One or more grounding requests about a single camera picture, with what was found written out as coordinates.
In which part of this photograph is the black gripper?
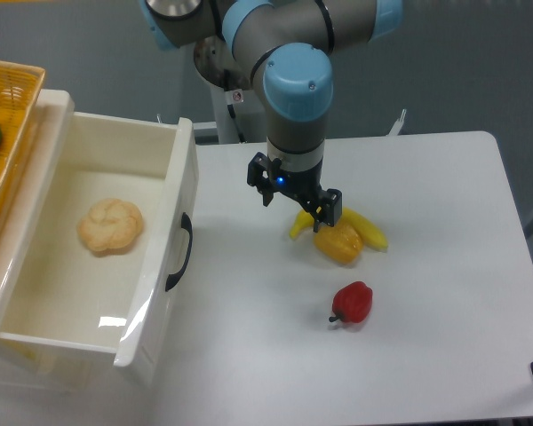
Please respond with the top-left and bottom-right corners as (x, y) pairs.
(247, 153), (342, 233)

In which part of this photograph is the white top drawer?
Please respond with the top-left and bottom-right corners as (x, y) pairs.
(0, 113), (198, 377)

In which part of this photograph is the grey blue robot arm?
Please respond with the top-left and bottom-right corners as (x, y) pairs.
(140, 1), (403, 228)

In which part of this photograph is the white drawer cabinet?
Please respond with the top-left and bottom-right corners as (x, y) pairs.
(0, 88), (161, 400)

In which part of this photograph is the yellow bell pepper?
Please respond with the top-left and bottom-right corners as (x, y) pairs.
(314, 221), (364, 264)

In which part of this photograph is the yellow banana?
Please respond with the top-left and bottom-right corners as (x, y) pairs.
(289, 207), (389, 252)

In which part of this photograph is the red bell pepper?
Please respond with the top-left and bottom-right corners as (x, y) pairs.
(329, 281), (373, 324)

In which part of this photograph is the round bread roll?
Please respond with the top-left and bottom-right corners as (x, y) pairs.
(76, 198), (144, 253)

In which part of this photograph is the yellow wicker basket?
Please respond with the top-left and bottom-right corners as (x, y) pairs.
(0, 60), (46, 220)

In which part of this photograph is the black top drawer handle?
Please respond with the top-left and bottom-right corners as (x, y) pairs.
(164, 212), (194, 292)

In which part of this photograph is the white table bracket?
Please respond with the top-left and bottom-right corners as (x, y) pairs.
(388, 108), (407, 137)

